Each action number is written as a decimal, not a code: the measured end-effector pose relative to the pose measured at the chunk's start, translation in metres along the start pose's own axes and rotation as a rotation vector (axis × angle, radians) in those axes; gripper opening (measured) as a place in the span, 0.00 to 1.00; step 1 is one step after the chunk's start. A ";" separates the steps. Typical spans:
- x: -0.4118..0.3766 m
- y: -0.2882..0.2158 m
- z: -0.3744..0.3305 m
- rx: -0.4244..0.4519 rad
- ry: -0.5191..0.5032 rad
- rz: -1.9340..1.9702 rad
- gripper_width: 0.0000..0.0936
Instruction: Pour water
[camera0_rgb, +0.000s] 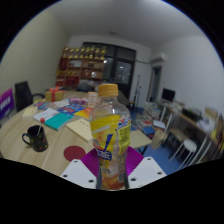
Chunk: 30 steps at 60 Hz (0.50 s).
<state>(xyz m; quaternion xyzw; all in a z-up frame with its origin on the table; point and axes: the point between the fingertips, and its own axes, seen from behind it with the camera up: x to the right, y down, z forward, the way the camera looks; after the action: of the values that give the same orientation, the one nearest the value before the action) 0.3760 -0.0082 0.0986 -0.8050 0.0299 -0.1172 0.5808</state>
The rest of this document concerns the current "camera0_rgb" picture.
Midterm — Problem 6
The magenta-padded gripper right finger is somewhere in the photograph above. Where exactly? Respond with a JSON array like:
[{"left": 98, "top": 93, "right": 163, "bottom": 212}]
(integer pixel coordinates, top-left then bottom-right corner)
[{"left": 125, "top": 146, "right": 168, "bottom": 190}]

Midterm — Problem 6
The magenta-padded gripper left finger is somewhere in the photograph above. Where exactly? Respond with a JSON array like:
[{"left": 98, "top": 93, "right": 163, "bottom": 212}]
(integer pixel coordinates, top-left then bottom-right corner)
[{"left": 59, "top": 147, "right": 101, "bottom": 190}]

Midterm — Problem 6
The yellow-labelled drink bottle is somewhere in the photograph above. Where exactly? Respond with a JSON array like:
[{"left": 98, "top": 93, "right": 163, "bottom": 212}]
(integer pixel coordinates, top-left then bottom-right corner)
[{"left": 89, "top": 83, "right": 133, "bottom": 191}]

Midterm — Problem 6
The flat round red coaster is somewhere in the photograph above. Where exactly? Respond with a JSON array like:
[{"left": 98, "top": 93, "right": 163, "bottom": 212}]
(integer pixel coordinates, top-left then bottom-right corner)
[{"left": 63, "top": 145, "right": 87, "bottom": 163}]

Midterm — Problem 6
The small beige side table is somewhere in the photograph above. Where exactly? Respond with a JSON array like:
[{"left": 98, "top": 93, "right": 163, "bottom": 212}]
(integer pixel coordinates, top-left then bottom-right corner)
[{"left": 129, "top": 129, "right": 153, "bottom": 149}]

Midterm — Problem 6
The large beige notebook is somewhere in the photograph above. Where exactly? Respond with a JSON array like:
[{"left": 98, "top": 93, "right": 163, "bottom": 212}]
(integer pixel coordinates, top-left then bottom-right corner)
[{"left": 65, "top": 118, "right": 94, "bottom": 144}]

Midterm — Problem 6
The white round stool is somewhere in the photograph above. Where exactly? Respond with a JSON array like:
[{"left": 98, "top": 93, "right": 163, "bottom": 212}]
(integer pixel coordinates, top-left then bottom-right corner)
[{"left": 173, "top": 138, "right": 198, "bottom": 164}]

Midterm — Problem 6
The black mug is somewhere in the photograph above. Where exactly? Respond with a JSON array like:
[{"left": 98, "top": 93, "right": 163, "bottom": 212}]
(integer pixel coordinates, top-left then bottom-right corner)
[{"left": 21, "top": 124, "right": 50, "bottom": 153}]

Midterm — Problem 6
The teal book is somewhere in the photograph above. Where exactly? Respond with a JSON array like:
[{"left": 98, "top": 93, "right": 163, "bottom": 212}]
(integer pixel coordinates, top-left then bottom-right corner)
[{"left": 43, "top": 112, "right": 73, "bottom": 132}]

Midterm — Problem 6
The stack of books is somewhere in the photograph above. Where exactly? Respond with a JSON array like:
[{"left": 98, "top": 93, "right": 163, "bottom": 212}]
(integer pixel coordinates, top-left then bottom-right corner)
[{"left": 139, "top": 101, "right": 164, "bottom": 128}]

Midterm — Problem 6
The orange yellow book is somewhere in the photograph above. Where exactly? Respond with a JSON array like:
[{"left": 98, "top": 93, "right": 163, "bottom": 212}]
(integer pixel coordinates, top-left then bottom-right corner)
[{"left": 73, "top": 107, "right": 94, "bottom": 120}]

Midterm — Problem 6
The red-tipped stirrer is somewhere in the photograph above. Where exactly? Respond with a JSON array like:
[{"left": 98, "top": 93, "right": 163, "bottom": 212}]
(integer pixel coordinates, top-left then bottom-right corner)
[{"left": 37, "top": 117, "right": 46, "bottom": 136}]

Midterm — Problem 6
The blue and red book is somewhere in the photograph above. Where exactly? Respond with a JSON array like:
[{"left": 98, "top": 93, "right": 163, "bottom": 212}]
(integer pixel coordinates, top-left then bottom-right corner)
[{"left": 57, "top": 103, "right": 86, "bottom": 117}]

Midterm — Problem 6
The white booklet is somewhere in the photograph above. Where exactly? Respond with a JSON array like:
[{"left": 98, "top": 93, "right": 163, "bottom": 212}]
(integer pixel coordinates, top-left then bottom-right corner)
[{"left": 32, "top": 107, "right": 60, "bottom": 124}]

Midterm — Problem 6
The cluttered wooden side desk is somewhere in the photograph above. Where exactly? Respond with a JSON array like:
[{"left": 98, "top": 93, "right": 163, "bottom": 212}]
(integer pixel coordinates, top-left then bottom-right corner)
[{"left": 159, "top": 99, "right": 224, "bottom": 158}]

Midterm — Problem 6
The pink box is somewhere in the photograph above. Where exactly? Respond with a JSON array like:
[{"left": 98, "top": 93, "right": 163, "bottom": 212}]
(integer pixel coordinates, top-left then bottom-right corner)
[{"left": 69, "top": 97, "right": 88, "bottom": 106}]

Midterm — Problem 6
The beige carton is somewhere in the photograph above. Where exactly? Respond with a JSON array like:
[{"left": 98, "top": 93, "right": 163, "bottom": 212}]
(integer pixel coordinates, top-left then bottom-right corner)
[{"left": 87, "top": 91, "right": 100, "bottom": 109}]

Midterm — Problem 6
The grey armchair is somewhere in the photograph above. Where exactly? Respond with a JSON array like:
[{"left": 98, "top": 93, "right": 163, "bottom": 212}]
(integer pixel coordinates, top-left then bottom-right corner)
[{"left": 117, "top": 89, "right": 132, "bottom": 108}]

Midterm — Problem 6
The blue red magazine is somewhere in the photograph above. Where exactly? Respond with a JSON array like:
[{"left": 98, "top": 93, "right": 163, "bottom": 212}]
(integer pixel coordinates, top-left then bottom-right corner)
[{"left": 34, "top": 101, "right": 51, "bottom": 111}]

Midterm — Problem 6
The small beige notebook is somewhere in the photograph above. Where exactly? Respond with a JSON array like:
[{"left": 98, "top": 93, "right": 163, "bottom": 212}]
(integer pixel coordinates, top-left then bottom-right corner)
[{"left": 21, "top": 105, "right": 38, "bottom": 120}]

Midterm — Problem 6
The yellow gift box red ribbon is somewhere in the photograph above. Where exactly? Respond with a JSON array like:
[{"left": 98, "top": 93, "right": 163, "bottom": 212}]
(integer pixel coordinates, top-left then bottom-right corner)
[{"left": 45, "top": 86, "right": 65, "bottom": 103}]

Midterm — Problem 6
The black computer monitor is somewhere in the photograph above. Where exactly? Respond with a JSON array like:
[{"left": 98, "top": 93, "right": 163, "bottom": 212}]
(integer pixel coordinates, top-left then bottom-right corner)
[{"left": 161, "top": 87, "right": 176, "bottom": 103}]

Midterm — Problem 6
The black tripod stand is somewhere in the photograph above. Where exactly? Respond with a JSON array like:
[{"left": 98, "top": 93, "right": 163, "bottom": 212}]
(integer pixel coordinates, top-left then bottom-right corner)
[{"left": 133, "top": 74, "right": 143, "bottom": 104}]

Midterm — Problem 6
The dark grey chair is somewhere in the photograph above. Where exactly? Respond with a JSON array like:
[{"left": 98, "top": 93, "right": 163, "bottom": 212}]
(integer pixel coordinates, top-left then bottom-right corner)
[{"left": 77, "top": 83, "right": 98, "bottom": 93}]

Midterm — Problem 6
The black office chair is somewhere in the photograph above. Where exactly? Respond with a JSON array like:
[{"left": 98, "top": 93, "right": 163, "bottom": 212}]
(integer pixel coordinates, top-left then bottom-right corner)
[{"left": 14, "top": 80, "right": 46, "bottom": 113}]

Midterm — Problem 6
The purple sign board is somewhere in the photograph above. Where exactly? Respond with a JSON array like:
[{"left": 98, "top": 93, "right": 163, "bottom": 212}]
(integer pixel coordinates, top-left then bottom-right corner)
[{"left": 0, "top": 87, "right": 16, "bottom": 120}]

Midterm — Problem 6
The dark glass door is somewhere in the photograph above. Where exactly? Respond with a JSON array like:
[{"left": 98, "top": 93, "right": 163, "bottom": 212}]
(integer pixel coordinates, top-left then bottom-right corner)
[{"left": 82, "top": 41, "right": 137, "bottom": 100}]

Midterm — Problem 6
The wooden shelf unit with trophies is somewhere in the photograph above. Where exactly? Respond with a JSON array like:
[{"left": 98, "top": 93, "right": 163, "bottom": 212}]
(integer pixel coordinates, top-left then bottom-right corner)
[{"left": 54, "top": 45, "right": 108, "bottom": 88}]

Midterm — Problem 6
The white air conditioner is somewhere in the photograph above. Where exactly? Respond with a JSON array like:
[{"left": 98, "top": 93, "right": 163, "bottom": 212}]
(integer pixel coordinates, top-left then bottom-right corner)
[{"left": 150, "top": 52, "right": 167, "bottom": 64}]

